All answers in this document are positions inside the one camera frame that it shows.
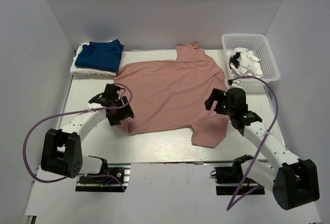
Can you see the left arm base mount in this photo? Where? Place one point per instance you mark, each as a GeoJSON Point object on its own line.
{"type": "Point", "coordinates": [116, 183]}

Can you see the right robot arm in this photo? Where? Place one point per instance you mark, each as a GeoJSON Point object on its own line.
{"type": "Point", "coordinates": [292, 180]}

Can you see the pink t-shirt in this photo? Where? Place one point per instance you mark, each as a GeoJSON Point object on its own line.
{"type": "Point", "coordinates": [170, 94]}

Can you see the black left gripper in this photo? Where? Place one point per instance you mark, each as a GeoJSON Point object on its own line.
{"type": "Point", "coordinates": [127, 112]}

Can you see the blue folded t-shirt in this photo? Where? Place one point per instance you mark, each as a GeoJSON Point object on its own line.
{"type": "Point", "coordinates": [105, 56]}

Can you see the white crumpled t-shirt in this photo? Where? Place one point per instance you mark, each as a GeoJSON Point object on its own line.
{"type": "Point", "coordinates": [242, 62]}

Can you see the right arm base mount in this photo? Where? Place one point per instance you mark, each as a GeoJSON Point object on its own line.
{"type": "Point", "coordinates": [227, 181]}

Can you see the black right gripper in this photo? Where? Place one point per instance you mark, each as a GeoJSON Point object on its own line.
{"type": "Point", "coordinates": [217, 95]}

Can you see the white plastic basket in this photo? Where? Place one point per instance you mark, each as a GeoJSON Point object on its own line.
{"type": "Point", "coordinates": [260, 47]}

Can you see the white folded t-shirt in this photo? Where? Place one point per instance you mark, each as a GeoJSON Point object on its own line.
{"type": "Point", "coordinates": [74, 70]}

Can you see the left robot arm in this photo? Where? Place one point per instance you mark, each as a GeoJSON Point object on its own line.
{"type": "Point", "coordinates": [62, 153]}

